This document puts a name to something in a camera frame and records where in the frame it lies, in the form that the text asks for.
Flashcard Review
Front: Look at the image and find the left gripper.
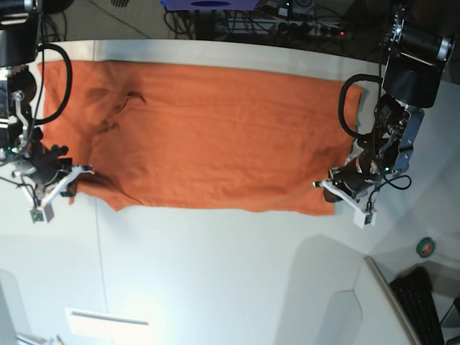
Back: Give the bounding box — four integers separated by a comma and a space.
312, 154, 382, 203

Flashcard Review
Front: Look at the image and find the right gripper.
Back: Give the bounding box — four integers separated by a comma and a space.
13, 142, 94, 205

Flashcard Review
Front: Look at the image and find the orange t-shirt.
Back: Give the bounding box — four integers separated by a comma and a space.
43, 61, 351, 216

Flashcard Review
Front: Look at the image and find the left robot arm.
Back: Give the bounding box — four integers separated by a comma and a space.
314, 1, 459, 203

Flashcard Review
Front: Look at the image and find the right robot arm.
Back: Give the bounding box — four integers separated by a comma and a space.
1, 1, 87, 209

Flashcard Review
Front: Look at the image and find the green tape roll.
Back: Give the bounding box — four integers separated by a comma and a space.
416, 237, 436, 259

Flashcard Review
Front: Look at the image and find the black keyboard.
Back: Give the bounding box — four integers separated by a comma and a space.
390, 266, 444, 345

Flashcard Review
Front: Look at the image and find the blue box with oval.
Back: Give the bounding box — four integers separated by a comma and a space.
160, 0, 267, 11

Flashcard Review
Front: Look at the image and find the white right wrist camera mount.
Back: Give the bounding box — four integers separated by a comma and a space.
19, 165, 80, 224

